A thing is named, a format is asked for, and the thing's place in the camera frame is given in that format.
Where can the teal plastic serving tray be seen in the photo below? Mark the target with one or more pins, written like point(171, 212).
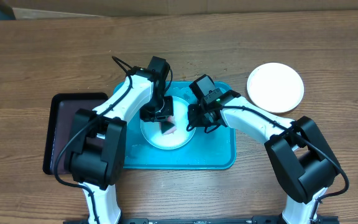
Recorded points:
point(216, 150)

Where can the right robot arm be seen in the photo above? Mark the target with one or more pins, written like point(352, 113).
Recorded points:
point(302, 160)

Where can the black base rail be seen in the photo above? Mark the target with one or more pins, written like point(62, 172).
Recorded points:
point(197, 221)

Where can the white plate with red stain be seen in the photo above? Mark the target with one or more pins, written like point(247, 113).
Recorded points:
point(275, 87)

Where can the green and pink sponge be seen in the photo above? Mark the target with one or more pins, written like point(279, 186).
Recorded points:
point(168, 126)

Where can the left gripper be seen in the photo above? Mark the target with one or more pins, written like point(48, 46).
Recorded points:
point(168, 111)

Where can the light blue plate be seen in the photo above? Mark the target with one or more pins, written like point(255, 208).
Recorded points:
point(173, 140)

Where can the cardboard box at back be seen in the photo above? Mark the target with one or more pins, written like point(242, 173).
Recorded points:
point(180, 7)

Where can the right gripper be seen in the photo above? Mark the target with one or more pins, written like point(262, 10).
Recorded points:
point(197, 121)

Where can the black rectangular water tray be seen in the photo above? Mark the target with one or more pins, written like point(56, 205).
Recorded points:
point(62, 110)

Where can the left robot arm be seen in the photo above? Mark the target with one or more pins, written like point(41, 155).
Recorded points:
point(95, 152)

